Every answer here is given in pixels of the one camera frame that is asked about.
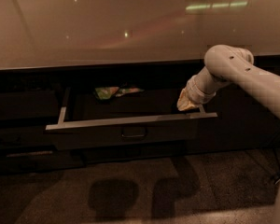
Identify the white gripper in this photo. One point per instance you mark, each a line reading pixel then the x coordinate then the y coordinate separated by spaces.
pixel 195 92

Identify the dark drawer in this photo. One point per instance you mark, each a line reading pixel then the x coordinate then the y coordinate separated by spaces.
pixel 24 137
pixel 138 118
pixel 129 153
pixel 39 162
pixel 28 105

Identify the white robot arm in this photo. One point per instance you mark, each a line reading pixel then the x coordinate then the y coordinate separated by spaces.
pixel 224 65

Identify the green packet in drawer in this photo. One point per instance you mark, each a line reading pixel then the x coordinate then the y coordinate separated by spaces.
pixel 105 93

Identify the dark cabinet door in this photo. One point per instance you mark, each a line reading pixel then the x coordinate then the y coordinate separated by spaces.
pixel 241 123

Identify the black tripod stand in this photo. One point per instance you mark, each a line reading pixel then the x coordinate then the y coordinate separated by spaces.
pixel 273 146

